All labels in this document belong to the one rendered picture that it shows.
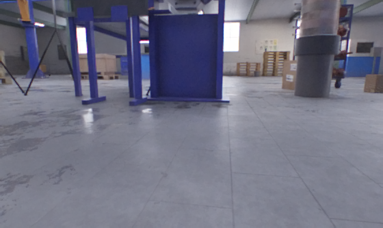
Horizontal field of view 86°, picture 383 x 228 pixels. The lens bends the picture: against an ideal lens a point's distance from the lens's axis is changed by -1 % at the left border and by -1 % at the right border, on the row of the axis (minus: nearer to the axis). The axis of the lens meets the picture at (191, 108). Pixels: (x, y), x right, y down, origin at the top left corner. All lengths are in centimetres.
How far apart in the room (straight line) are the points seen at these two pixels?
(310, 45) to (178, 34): 140
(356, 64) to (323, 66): 1104
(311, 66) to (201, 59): 122
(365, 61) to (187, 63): 1234
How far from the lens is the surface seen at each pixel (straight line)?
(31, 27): 952
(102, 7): 202
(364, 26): 1569
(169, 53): 216
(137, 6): 190
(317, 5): 271
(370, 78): 376
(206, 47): 211
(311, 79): 263
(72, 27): 262
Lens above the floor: 28
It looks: 10 degrees down
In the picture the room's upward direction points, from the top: straight up
